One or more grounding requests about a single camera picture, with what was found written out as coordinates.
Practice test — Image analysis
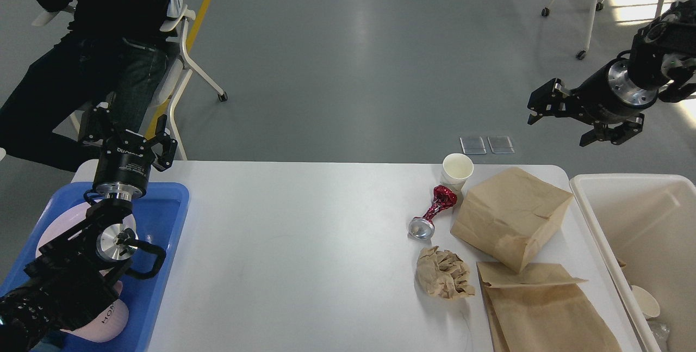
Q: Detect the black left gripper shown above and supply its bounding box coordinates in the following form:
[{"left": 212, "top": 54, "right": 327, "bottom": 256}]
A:
[{"left": 77, "top": 103, "right": 177, "bottom": 200}]

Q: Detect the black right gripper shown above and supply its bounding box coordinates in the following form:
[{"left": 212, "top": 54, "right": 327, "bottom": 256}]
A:
[{"left": 527, "top": 59, "right": 658, "bottom": 147}]

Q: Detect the pink plastic plate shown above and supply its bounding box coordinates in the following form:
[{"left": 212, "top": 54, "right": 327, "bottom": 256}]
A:
[{"left": 35, "top": 202, "right": 136, "bottom": 263}]

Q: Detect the brown paper bag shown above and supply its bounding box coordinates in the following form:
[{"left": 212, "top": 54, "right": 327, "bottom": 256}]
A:
[
  {"left": 450, "top": 168, "right": 574, "bottom": 273},
  {"left": 477, "top": 261, "right": 621, "bottom": 351}
]

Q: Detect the white paper cup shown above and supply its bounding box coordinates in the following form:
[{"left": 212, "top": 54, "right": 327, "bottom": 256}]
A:
[{"left": 440, "top": 153, "right": 474, "bottom": 192}]

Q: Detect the red foil wrapper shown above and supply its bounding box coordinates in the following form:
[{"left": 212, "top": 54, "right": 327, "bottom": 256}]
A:
[{"left": 423, "top": 185, "right": 458, "bottom": 225}]

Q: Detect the pink mug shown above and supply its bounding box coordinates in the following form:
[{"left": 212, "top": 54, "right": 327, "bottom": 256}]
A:
[{"left": 60, "top": 299, "right": 129, "bottom": 343}]

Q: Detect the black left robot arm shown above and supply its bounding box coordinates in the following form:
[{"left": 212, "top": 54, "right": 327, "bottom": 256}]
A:
[{"left": 2, "top": 107, "right": 177, "bottom": 351}]

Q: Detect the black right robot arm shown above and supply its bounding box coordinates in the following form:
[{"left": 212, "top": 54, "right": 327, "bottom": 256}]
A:
[{"left": 527, "top": 0, "right": 695, "bottom": 146}]

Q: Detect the blue plastic tray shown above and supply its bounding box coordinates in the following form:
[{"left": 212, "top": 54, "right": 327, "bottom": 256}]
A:
[{"left": 1, "top": 182, "right": 189, "bottom": 351}]

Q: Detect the white chair leg left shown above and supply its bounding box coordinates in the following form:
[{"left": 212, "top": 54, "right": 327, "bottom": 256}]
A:
[{"left": 32, "top": 4, "right": 229, "bottom": 161}]

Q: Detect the small grey metal plate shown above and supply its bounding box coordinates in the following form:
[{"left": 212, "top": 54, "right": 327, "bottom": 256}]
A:
[{"left": 459, "top": 136, "right": 487, "bottom": 155}]

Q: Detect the person leg with shoe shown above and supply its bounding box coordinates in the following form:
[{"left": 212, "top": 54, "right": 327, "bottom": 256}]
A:
[{"left": 1, "top": 0, "right": 183, "bottom": 172}]

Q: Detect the white plastic bin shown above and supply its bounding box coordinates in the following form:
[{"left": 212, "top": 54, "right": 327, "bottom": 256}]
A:
[{"left": 570, "top": 174, "right": 695, "bottom": 351}]

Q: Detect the flat brown paper bag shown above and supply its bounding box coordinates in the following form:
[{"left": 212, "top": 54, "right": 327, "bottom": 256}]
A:
[{"left": 477, "top": 261, "right": 621, "bottom": 351}]

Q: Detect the paper cup inside bin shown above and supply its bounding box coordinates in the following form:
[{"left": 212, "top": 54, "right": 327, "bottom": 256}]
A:
[{"left": 630, "top": 285, "right": 661, "bottom": 320}]

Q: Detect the crumpled brown paper ball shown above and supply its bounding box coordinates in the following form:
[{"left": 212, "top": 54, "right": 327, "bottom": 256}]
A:
[{"left": 415, "top": 246, "right": 476, "bottom": 300}]

